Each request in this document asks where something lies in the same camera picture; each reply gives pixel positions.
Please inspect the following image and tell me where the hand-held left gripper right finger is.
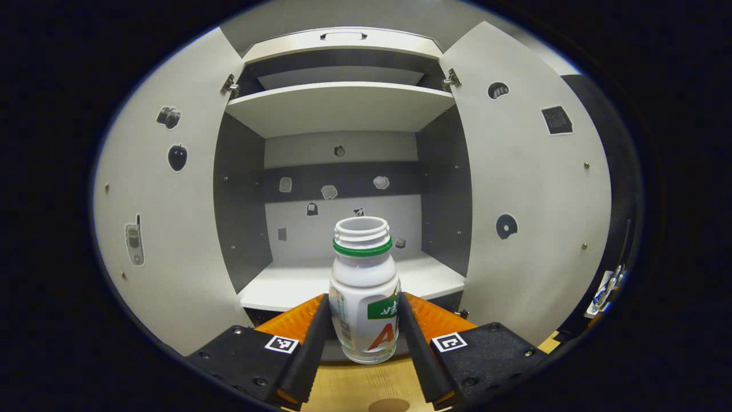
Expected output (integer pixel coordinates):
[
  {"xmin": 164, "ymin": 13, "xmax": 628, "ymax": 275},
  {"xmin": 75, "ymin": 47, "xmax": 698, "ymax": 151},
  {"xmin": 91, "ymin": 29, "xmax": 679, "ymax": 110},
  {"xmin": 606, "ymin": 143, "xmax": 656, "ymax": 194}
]
[{"xmin": 397, "ymin": 292, "xmax": 550, "ymax": 411}]

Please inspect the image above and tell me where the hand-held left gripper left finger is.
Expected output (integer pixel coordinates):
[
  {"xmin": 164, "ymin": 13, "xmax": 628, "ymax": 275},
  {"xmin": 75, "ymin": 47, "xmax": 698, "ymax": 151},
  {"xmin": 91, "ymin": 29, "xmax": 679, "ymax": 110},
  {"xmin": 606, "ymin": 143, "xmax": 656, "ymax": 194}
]
[{"xmin": 186, "ymin": 294, "xmax": 332, "ymax": 411}]

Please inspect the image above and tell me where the white plastic bottle green ring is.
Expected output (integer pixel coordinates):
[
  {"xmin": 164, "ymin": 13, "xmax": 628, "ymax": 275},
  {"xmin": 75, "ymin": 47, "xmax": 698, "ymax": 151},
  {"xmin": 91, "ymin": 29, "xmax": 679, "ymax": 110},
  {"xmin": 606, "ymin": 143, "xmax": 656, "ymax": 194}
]
[{"xmin": 329, "ymin": 216, "xmax": 401, "ymax": 365}]

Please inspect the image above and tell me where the white cabinet door cat sticker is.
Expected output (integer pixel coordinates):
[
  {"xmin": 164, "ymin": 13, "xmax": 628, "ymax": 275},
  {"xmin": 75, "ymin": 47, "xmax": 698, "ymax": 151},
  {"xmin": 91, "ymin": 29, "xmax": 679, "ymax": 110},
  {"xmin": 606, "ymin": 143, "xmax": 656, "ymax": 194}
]
[{"xmin": 439, "ymin": 22, "xmax": 612, "ymax": 347}]

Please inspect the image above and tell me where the thick white cabinet shelf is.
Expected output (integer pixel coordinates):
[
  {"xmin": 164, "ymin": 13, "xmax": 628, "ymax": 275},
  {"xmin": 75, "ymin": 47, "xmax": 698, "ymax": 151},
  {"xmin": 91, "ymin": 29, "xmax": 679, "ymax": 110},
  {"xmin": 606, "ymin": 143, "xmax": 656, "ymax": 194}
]
[{"xmin": 237, "ymin": 252, "xmax": 467, "ymax": 312}]

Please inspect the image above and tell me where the white grey cabinet body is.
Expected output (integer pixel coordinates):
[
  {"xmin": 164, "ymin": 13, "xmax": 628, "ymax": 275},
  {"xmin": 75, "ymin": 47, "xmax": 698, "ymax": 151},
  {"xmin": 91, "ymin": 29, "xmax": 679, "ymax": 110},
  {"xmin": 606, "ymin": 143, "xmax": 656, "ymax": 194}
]
[{"xmin": 213, "ymin": 27, "xmax": 475, "ymax": 344}]

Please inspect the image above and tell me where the white cabinet door phone sticker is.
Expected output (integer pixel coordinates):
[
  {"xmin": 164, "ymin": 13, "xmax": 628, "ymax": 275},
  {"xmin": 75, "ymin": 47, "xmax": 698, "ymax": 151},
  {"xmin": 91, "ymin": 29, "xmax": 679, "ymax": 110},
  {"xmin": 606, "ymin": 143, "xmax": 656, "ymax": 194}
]
[{"xmin": 93, "ymin": 27, "xmax": 246, "ymax": 356}]

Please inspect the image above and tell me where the thin white cabinet shelf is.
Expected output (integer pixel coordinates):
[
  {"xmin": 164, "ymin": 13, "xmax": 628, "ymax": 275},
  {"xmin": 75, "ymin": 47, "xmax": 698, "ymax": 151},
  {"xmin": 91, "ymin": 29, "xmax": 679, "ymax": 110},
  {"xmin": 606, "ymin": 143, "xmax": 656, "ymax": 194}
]
[{"xmin": 226, "ymin": 82, "xmax": 456, "ymax": 139}]

